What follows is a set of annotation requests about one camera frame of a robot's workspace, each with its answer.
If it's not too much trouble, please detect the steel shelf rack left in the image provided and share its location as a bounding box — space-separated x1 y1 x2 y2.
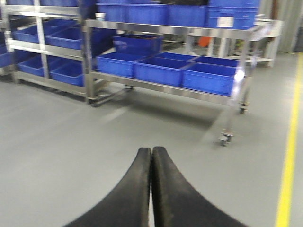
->
0 0 97 103

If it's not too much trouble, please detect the steel cart with blue bins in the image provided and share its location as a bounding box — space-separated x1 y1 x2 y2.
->
81 0 261 147

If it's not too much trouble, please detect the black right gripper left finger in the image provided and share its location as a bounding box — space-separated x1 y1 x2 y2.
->
66 148 152 227

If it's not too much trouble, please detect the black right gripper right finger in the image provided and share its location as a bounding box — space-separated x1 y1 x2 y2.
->
151 147 244 227

